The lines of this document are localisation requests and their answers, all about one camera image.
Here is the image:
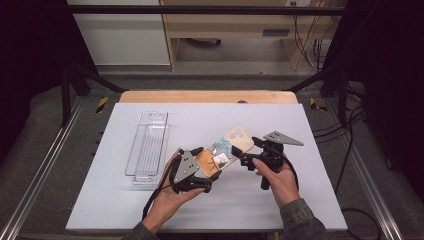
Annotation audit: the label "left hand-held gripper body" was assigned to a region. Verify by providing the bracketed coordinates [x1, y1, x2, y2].
[168, 148, 214, 195]

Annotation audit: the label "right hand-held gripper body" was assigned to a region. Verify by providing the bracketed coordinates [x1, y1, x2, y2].
[239, 130, 305, 191]

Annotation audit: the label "beige illustrated phone case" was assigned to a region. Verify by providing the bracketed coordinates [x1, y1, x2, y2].
[194, 125, 255, 178]

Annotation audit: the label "clear plastic storage tray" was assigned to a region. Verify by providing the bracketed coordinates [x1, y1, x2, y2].
[125, 110, 171, 187]

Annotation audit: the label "person's right hand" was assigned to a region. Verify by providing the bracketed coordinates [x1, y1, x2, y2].
[251, 152, 301, 208]

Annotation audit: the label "person's left hand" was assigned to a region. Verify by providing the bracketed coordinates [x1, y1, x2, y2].
[146, 148, 206, 233]

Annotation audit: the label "light wooden desk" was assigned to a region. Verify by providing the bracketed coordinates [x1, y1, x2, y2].
[159, 0, 348, 72]

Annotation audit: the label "white cabinet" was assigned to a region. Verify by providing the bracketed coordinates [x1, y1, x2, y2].
[67, 0, 171, 66]

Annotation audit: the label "black curtain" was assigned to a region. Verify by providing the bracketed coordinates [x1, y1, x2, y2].
[324, 0, 424, 203]
[0, 0, 98, 164]

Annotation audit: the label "right hand-held gripper black cable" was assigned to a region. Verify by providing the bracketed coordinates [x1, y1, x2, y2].
[282, 153, 300, 192]

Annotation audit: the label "hand-held gripper black cable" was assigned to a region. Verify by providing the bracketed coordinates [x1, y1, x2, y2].
[141, 163, 183, 221]
[282, 153, 300, 192]

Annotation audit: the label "left hand-held gripper black cable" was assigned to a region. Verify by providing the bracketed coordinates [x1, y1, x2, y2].
[141, 163, 183, 221]

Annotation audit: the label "black floor cables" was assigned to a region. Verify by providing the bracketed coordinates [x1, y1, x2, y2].
[312, 83, 383, 240]

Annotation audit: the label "black frame strut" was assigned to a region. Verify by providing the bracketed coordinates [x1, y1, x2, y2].
[285, 64, 350, 127]
[60, 63, 128, 128]

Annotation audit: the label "aluminium rail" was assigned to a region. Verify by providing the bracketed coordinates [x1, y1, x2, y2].
[323, 99, 405, 240]
[0, 96, 86, 240]

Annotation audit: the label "black hanging desk cables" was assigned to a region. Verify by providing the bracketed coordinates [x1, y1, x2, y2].
[292, 13, 331, 72]

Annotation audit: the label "black horizontal frame bar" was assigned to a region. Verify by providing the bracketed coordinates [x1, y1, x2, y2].
[66, 4, 348, 16]

